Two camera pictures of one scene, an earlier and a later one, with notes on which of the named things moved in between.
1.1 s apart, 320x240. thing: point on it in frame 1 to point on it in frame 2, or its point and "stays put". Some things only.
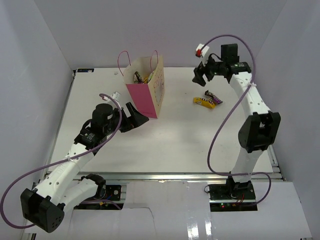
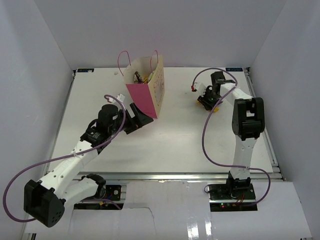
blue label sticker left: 85,70 stays put
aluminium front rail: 170,177 stays put
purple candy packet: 137,78 stays put
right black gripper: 198,78 to 204,100
